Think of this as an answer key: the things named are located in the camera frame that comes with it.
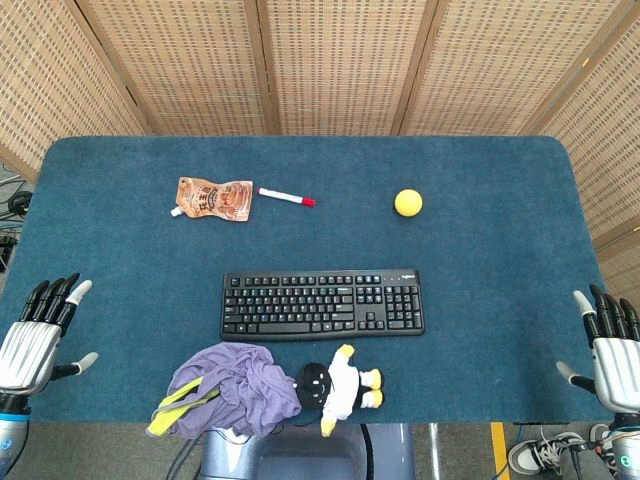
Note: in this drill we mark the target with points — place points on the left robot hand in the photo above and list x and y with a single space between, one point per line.
30 345

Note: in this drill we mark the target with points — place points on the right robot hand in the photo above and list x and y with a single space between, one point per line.
616 365

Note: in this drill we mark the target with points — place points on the black keyboard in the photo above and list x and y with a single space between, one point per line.
320 305

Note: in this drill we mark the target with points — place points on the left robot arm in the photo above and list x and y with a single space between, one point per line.
11 440

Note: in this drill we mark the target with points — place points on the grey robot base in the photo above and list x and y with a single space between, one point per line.
310 452

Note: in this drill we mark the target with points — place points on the black and white sneaker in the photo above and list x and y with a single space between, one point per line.
542 450

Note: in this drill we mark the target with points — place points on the yellow floor tape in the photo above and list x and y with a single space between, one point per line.
500 450

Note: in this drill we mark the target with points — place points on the purple crumpled cloth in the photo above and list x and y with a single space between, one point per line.
230 390

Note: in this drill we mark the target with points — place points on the orange spouted sauce pouch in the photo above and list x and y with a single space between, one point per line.
215 200

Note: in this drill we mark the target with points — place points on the yellow ball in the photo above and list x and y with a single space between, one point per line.
408 202

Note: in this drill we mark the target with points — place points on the plush doll with black head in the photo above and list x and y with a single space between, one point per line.
340 382

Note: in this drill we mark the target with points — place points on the white marker with red cap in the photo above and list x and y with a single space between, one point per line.
285 196

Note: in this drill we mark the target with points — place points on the blue table mat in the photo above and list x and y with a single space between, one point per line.
310 240

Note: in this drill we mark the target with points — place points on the woven folding screen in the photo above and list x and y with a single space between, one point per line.
320 65

